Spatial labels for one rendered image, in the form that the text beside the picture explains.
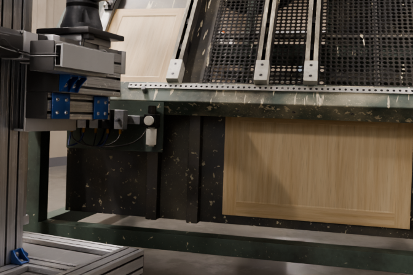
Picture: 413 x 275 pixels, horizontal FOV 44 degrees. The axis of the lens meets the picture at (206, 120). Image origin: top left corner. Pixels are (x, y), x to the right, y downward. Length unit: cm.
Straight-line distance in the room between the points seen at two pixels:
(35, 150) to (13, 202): 90
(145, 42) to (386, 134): 131
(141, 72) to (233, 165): 66
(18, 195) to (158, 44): 122
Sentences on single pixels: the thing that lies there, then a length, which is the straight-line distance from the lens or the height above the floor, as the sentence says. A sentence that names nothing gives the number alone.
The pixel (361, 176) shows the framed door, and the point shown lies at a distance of 258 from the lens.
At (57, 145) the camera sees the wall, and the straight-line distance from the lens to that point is 715.
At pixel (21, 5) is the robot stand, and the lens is 189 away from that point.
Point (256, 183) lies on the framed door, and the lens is 260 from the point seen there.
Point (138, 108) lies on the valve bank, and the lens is 247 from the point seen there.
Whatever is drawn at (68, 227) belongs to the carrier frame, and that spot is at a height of 17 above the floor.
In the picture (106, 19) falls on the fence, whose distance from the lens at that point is 297.
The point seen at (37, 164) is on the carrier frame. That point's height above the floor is 47.
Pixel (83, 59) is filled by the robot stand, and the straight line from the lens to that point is 162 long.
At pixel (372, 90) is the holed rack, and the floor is 89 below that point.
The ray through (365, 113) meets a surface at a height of 79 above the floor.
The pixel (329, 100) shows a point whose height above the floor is 84.
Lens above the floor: 76
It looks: 1 degrees down
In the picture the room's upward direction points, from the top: 2 degrees clockwise
